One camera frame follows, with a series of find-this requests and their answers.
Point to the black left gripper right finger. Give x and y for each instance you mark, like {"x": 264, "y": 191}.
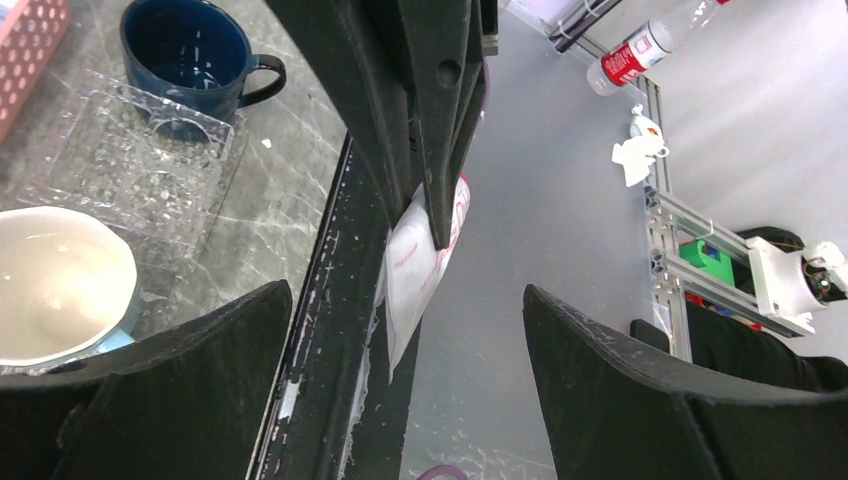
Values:
{"x": 617, "y": 408}

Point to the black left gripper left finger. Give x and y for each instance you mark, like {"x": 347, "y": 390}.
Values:
{"x": 186, "y": 403}

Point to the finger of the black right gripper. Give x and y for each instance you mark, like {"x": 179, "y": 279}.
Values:
{"x": 354, "y": 48}

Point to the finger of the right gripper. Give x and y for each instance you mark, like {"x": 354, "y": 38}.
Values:
{"x": 445, "y": 45}

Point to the dark blue mug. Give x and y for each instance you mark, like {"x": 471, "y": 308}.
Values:
{"x": 195, "y": 54}

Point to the light blue mug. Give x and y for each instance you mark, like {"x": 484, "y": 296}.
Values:
{"x": 69, "y": 288}

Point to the clear textured plastic tray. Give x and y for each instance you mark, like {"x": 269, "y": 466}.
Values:
{"x": 147, "y": 165}

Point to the pink plastic perforated basket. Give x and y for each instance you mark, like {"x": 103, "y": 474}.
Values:
{"x": 31, "y": 31}

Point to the green plastic block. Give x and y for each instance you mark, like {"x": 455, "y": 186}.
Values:
{"x": 710, "y": 260}

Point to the plastic bottle red label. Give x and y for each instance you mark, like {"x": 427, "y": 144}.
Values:
{"x": 649, "y": 44}

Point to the white small figurine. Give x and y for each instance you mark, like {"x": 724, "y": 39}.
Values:
{"x": 641, "y": 150}

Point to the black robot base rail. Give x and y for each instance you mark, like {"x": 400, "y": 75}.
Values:
{"x": 334, "y": 414}

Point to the aluminium frame profile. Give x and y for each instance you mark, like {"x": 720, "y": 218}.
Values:
{"x": 781, "y": 302}

